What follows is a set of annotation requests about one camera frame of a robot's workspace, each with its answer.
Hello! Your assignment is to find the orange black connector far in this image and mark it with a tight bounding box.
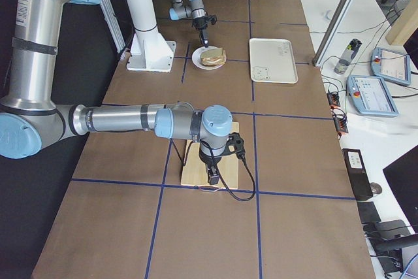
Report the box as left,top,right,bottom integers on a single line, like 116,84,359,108
327,92,340,109

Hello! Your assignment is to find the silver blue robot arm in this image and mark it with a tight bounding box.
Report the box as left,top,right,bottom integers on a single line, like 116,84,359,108
1,0,118,190
169,0,216,48

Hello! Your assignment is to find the black monitor corner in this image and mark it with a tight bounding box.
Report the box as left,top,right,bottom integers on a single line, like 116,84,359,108
383,147,417,230

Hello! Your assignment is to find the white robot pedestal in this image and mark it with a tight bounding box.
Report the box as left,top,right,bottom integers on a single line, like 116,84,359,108
127,0,176,73

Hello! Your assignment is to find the orange black connector near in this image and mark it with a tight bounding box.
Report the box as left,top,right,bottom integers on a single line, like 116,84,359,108
332,114,349,136

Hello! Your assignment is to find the clear water bottle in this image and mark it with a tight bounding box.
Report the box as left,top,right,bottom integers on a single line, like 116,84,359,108
334,39,362,74

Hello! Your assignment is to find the far teach pendant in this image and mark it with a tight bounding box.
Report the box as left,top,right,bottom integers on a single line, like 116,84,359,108
370,47,411,86

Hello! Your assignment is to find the orange black connector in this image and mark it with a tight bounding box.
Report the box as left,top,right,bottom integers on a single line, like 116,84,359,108
332,114,349,136
327,92,340,109

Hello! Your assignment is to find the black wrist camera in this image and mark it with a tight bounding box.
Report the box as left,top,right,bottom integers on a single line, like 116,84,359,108
227,132,246,161
206,15,217,25

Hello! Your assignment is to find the bread slice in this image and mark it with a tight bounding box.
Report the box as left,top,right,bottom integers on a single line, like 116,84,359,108
200,48,226,58
201,56,226,67

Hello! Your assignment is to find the white round plate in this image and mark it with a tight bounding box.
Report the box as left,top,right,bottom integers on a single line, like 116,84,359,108
192,46,223,70

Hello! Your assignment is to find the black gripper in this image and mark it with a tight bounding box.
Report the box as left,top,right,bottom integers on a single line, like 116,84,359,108
192,15,209,47
199,151,219,185

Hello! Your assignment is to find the cream bear tray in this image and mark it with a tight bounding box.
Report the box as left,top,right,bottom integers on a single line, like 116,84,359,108
249,38,298,84

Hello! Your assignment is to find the near teach pendant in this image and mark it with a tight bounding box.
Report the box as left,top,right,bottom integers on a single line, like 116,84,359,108
346,75,399,117

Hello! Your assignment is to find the aluminium profile post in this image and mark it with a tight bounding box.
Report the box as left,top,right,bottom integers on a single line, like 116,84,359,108
312,0,353,67

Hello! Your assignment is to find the black camera cable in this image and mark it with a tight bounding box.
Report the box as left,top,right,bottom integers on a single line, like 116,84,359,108
171,138,256,202

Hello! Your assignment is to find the teach pendant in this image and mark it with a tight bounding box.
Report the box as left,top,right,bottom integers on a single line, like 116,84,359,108
346,75,399,117
370,47,411,86

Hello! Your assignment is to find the black rectangular box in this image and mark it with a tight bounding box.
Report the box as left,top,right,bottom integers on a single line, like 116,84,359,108
342,148,373,201

